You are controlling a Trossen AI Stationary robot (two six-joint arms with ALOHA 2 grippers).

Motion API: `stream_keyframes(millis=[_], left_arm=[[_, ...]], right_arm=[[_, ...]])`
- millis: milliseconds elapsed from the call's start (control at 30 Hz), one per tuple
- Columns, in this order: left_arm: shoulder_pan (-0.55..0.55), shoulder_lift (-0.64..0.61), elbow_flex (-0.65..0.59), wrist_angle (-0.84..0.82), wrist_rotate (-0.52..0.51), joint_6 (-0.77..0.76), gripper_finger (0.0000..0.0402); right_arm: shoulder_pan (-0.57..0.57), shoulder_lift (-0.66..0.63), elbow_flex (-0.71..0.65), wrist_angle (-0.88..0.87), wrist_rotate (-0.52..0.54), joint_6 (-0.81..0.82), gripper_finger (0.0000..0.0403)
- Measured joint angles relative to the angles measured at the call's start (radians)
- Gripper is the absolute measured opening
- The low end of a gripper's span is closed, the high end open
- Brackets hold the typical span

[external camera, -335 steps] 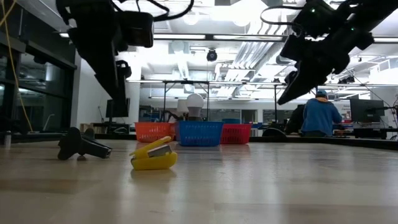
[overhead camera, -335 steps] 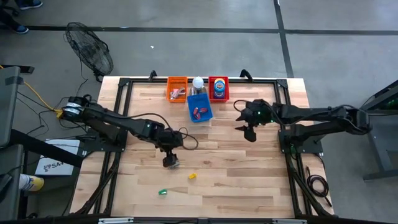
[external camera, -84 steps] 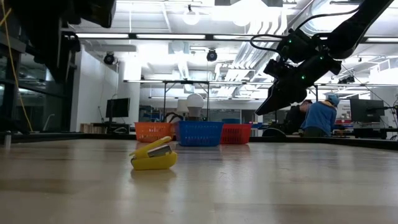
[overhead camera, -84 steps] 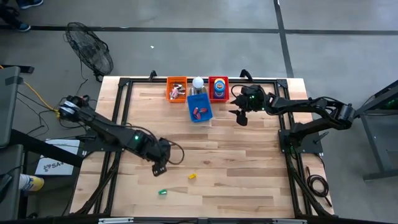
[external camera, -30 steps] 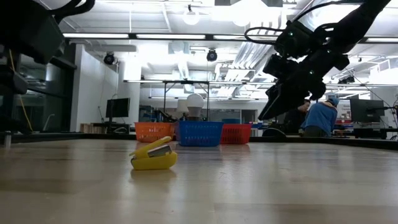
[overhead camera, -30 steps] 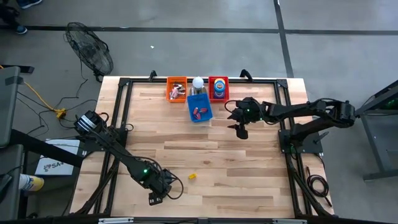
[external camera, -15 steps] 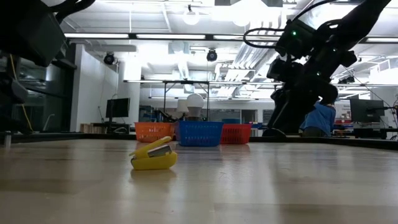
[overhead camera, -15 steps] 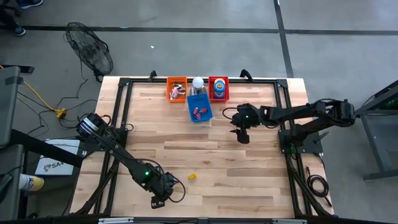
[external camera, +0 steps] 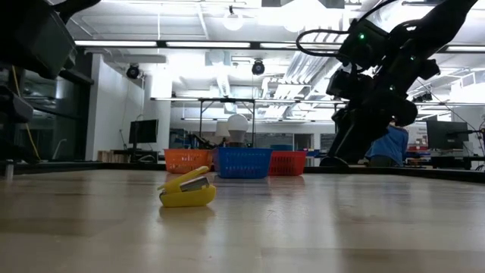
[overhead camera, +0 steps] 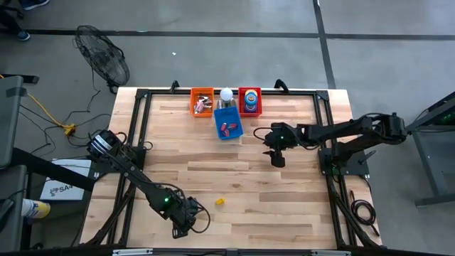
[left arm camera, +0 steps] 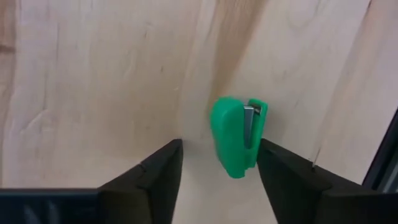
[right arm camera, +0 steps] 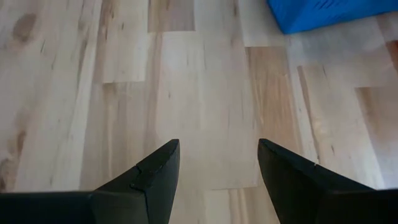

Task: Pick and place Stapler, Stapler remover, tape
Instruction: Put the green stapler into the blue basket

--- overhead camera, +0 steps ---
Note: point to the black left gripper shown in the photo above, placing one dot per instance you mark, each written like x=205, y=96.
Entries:
x=181, y=213

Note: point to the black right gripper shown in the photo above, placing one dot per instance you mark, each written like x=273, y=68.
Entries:
x=279, y=160

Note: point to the yellow tape roll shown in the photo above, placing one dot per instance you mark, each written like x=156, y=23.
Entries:
x=251, y=101

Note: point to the pink staple remover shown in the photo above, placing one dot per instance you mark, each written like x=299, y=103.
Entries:
x=199, y=107

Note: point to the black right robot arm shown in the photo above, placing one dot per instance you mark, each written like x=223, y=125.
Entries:
x=337, y=129

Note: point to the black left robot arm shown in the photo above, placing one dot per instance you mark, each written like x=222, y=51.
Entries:
x=135, y=174

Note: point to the small yellow stapler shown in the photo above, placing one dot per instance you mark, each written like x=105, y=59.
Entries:
x=220, y=201

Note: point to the black crossbeam with silver brackets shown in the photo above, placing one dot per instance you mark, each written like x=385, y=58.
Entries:
x=199, y=254

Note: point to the red plastic basket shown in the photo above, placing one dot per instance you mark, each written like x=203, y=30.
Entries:
x=240, y=103

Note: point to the blue plastic basket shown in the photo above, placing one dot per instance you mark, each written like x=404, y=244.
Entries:
x=220, y=115

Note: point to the white light bulb on base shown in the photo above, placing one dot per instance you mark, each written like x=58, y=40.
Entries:
x=226, y=94

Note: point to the orange plastic basket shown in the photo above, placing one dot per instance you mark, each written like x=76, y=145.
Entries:
x=202, y=91

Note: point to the white printed box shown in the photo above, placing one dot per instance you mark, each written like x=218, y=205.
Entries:
x=64, y=190

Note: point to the black diagonal bar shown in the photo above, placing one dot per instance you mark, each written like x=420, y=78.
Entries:
x=53, y=170

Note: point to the yellow and white bottle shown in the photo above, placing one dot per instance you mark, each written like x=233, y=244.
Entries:
x=35, y=209

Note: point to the dark metal cart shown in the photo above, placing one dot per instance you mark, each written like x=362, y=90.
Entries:
x=428, y=160

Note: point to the grey equipment case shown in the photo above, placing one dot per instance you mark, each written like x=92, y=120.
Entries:
x=10, y=124
x=12, y=185

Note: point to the black floor fan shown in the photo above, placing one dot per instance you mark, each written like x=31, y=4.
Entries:
x=103, y=57

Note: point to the person's foot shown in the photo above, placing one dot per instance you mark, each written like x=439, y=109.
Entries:
x=23, y=35
x=33, y=4

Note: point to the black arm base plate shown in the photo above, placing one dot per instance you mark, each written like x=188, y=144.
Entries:
x=103, y=167
x=357, y=161

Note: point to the black aluminium table frame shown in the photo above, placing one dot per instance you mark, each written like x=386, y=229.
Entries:
x=167, y=91

